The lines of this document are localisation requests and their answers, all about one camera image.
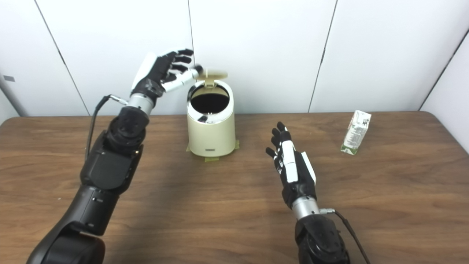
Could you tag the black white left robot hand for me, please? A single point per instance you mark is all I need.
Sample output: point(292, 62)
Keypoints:
point(152, 79)

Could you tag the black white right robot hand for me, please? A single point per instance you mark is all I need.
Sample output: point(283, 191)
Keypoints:
point(298, 185)

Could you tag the round cream bin lid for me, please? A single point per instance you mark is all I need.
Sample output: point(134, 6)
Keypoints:
point(214, 74)

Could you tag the white green milk carton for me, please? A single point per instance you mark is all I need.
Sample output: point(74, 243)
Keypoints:
point(355, 134)

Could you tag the cream-colored plastic bin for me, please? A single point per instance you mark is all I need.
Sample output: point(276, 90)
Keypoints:
point(211, 137)

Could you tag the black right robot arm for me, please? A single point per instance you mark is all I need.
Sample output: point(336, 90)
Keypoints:
point(318, 242)

